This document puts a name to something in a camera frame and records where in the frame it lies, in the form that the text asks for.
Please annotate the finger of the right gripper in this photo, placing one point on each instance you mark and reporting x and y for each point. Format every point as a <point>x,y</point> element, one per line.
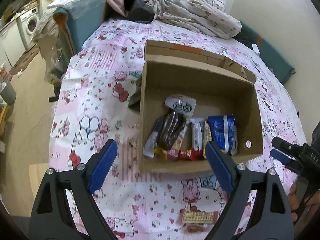
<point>286,147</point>
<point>282,156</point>

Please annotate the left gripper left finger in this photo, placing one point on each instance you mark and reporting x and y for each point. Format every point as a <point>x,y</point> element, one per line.
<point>51,216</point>

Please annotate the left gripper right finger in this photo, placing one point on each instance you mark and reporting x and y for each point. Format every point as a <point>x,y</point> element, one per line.
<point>271,215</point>

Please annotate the small brown red snack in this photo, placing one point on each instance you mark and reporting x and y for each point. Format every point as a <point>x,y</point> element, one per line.
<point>194,228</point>

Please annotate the beige wafer biscuit packet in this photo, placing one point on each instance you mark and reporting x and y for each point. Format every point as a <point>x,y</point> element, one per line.
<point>195,217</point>

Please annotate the blue snack bag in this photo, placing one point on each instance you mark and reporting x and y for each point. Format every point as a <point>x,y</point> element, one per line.
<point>224,133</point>

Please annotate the white red striped packet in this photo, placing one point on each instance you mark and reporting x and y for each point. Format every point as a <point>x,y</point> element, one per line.
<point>197,127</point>

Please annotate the yellow wafer packet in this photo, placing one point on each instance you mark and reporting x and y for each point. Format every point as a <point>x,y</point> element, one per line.
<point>207,137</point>

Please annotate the small red candy packet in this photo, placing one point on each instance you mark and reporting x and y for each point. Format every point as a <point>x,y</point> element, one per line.
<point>185,154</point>

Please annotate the grey blue snack sachet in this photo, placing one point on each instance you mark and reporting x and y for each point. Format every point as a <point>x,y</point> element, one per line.
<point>151,142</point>

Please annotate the white black label packet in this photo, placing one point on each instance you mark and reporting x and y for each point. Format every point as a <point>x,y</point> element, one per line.
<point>181,104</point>

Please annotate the dark brown chocolate snack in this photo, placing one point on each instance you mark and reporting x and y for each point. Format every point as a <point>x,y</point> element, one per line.
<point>173,124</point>

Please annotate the teal cushion headboard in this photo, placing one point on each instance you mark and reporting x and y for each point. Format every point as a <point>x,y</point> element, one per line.
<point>272,57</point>

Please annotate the pink Hello Kitty bedsheet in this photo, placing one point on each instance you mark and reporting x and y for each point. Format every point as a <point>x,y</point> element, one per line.
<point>93,107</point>

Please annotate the brown cardboard box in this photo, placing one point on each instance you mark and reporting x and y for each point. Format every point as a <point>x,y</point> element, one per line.
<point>219,85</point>

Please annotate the grey trash bin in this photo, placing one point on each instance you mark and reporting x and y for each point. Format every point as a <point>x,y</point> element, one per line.
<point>8,93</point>

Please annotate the crumpled floral blanket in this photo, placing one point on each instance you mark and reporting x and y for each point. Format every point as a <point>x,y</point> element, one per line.
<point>202,16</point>

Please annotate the teal upholstered chair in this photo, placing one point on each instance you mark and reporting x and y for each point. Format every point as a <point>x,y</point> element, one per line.
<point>76,21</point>

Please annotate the white washing machine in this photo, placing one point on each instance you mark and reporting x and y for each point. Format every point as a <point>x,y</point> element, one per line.
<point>27,23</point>

